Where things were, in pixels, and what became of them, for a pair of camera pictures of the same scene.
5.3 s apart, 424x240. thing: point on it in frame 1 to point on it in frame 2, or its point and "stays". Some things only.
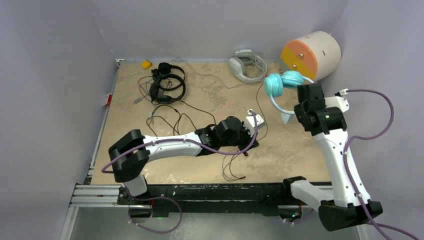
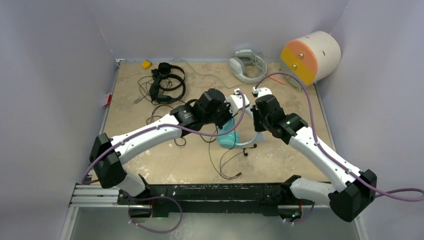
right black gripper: x=298 y=109 to x=255 y=113
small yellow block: x=146 y=64 stays
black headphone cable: x=215 y=123 to x=210 y=154
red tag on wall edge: x=109 y=100 stays
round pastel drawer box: x=315 y=55 stays
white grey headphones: x=248 y=67 stays
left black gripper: x=248 y=138 to x=228 y=115
